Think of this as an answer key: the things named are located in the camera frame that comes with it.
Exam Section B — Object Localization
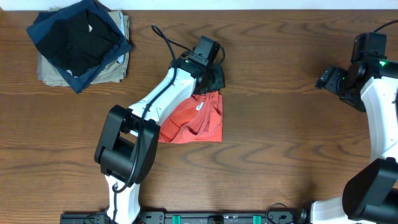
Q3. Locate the red printed t-shirt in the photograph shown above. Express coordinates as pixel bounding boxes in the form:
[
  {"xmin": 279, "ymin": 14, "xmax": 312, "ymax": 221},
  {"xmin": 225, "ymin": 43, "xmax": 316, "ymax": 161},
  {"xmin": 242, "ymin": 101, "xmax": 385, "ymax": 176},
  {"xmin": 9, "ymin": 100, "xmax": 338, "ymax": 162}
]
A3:
[{"xmin": 159, "ymin": 91, "xmax": 223, "ymax": 144}]

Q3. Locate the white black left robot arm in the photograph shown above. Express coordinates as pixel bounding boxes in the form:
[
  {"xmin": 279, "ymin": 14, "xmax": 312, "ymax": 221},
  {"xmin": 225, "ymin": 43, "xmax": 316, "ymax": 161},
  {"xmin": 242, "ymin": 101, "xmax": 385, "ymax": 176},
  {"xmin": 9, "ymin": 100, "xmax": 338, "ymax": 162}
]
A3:
[{"xmin": 94, "ymin": 57, "xmax": 224, "ymax": 223}]

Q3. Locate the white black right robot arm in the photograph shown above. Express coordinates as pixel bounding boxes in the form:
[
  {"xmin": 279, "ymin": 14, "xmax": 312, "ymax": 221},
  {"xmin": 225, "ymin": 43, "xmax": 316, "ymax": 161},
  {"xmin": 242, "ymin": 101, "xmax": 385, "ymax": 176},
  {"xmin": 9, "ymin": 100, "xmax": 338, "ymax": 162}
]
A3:
[{"xmin": 307, "ymin": 58, "xmax": 397, "ymax": 223}]

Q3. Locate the light blue folded garment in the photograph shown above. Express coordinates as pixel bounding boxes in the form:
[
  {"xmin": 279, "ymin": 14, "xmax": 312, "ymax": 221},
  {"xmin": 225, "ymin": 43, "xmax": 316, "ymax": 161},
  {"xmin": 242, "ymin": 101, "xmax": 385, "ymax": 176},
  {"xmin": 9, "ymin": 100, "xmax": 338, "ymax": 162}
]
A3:
[{"xmin": 116, "ymin": 18, "xmax": 126, "ymax": 65}]

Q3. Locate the black folded garment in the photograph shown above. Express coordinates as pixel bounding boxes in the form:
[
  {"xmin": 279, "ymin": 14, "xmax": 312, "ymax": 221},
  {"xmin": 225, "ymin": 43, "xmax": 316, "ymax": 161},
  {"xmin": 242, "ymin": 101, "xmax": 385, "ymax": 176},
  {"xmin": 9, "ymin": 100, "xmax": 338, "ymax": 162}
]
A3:
[{"xmin": 36, "ymin": 10, "xmax": 121, "ymax": 77}]

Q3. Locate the khaki folded garment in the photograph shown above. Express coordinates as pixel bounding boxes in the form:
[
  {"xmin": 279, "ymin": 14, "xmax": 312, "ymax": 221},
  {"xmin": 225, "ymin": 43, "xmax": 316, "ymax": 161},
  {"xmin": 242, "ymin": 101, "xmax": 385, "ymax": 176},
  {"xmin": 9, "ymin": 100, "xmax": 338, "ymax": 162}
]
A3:
[{"xmin": 37, "ymin": 11, "xmax": 130, "ymax": 86}]

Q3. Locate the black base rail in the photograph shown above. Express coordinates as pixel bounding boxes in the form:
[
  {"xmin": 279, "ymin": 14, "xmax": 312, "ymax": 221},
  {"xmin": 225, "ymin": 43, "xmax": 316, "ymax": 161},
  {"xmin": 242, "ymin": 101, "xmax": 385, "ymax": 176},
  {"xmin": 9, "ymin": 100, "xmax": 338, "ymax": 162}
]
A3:
[{"xmin": 60, "ymin": 210, "xmax": 310, "ymax": 224}]

